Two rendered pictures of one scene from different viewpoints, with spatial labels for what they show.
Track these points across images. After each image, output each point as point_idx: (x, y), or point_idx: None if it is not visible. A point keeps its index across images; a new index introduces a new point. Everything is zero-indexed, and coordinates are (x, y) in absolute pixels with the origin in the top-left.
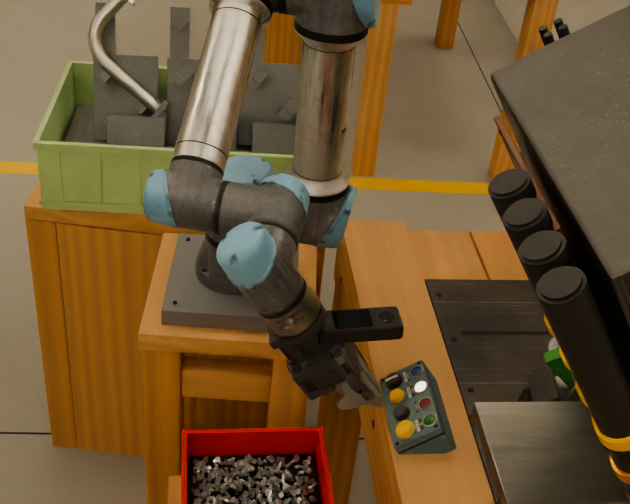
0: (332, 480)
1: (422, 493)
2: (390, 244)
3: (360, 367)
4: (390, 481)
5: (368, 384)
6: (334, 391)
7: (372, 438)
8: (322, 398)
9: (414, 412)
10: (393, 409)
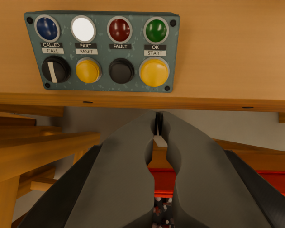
0: (48, 107)
1: (233, 71)
2: None
3: (153, 207)
4: (183, 102)
5: (217, 175)
6: (0, 106)
7: (97, 104)
8: (2, 111)
9: (128, 52)
10: (107, 81)
